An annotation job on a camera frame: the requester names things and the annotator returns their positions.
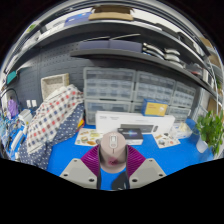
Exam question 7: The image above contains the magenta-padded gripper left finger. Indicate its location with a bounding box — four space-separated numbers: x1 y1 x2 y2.
59 144 103 190

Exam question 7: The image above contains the white woven basket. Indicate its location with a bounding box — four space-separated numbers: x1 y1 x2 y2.
40 73 70 101

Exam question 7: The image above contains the clear plastic box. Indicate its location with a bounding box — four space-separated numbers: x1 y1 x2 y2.
173 121 194 139

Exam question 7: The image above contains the teal wall holder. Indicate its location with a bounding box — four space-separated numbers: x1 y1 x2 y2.
5 70 18 85

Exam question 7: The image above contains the grey pegboard wall panel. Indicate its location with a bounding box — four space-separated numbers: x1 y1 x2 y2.
13 41 88 111

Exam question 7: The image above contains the white and blue device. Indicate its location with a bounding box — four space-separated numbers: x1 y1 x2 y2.
18 109 34 126

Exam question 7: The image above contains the long white keyboard box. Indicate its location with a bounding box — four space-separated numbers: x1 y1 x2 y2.
94 110 176 135

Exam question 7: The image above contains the white power strip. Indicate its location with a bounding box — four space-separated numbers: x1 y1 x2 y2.
9 129 26 151

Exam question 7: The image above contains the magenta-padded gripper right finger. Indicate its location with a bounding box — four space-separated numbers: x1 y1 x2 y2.
124 144 168 190

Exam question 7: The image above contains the colourful printed card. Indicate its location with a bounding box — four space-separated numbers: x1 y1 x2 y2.
152 132 181 149
74 128 104 147

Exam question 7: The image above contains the green potted plant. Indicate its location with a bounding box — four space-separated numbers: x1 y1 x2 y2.
193 109 224 156

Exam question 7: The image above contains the pink computer mouse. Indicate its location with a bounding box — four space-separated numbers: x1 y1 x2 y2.
98 131 129 173

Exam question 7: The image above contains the small black box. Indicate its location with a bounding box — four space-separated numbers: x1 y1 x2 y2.
117 127 145 146

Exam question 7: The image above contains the yellow and blue box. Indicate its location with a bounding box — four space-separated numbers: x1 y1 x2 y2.
141 98 169 118

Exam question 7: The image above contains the checkered and polka-dot cloth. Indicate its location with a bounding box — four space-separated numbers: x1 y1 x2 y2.
18 83 86 170

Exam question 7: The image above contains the yellow and red toy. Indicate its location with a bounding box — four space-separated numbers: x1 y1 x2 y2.
77 118 86 130

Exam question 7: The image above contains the purple bag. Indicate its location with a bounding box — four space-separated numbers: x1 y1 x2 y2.
7 97 19 118

